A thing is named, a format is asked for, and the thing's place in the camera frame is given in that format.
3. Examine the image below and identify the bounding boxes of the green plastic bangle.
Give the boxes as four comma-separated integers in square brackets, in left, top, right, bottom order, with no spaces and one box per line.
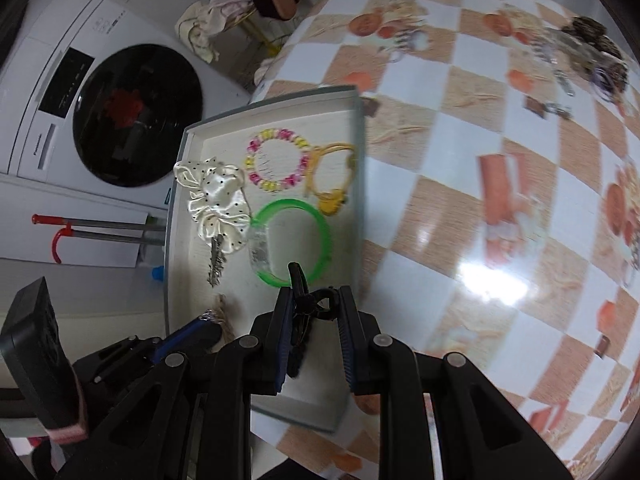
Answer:
[250,199,333,288]

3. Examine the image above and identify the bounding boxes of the white washing machine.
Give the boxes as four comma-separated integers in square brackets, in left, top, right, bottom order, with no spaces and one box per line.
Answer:
[0,0,251,211]

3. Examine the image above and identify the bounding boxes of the cream dotted satin scrunchie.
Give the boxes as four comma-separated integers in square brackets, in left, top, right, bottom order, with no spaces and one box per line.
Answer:
[173,156,251,253]

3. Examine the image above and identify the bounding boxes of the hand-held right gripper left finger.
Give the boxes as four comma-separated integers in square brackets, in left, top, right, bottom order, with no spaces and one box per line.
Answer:
[52,287,296,480]

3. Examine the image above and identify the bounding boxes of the silver metal watch band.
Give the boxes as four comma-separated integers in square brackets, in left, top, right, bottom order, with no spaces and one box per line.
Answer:
[530,30,576,96]

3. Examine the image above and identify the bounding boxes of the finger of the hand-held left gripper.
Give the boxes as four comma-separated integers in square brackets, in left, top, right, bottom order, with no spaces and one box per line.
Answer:
[150,317,223,366]
[75,335,161,386]

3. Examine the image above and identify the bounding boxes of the grey tray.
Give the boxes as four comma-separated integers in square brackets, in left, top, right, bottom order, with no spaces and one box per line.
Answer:
[162,86,368,433]

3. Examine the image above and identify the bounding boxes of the purple hair tie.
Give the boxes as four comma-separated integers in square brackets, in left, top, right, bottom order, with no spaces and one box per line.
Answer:
[590,62,630,96]

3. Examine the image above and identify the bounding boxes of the yellow hair tie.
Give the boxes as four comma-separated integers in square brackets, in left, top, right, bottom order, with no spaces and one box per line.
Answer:
[302,142,358,217]

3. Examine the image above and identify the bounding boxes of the pink yellow beaded bracelet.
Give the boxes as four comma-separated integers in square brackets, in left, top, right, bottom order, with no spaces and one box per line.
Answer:
[243,129,312,193]

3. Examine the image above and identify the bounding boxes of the braided twine bracelet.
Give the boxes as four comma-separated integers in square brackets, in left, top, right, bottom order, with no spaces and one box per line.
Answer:
[200,294,236,356]

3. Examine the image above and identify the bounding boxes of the clear plastic hair clip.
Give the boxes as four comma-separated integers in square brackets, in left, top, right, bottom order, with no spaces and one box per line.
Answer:
[248,225,273,276]

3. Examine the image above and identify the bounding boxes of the red-handled grey pole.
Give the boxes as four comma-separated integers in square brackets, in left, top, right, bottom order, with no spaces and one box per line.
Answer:
[31,214,168,233]

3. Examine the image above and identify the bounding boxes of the red hook handled pole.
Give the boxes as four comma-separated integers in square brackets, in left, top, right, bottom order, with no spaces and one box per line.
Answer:
[52,227,166,265]

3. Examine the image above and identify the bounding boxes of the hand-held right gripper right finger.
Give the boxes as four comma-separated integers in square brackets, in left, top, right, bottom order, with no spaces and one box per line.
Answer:
[335,285,576,480]

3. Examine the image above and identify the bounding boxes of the black hair claw clip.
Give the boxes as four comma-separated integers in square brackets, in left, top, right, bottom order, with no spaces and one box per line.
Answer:
[287,261,346,378]

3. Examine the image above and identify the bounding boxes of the rhinestone studded hair clip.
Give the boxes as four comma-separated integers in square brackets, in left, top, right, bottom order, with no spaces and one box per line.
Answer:
[207,235,227,288]

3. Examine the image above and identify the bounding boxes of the cream crumpled cloth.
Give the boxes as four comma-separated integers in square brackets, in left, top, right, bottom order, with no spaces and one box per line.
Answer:
[175,0,256,63]

